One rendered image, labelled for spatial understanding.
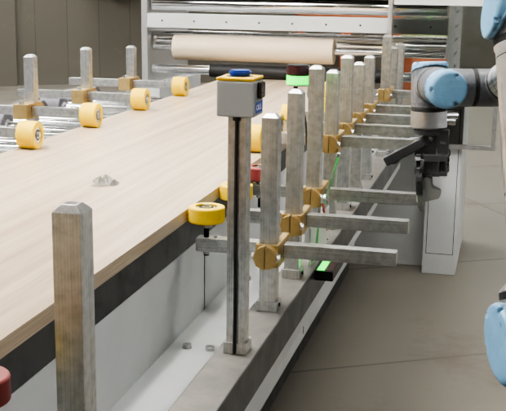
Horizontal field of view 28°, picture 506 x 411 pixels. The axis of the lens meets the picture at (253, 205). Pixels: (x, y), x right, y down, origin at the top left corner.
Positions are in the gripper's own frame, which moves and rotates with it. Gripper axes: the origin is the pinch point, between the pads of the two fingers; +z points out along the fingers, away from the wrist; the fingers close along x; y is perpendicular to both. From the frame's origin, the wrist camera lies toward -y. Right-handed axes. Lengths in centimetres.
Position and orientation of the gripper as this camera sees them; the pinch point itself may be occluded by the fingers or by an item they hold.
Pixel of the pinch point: (419, 206)
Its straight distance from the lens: 264.8
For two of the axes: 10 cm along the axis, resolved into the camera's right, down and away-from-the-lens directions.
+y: 9.7, 0.4, -2.5
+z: 0.1, 9.8, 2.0
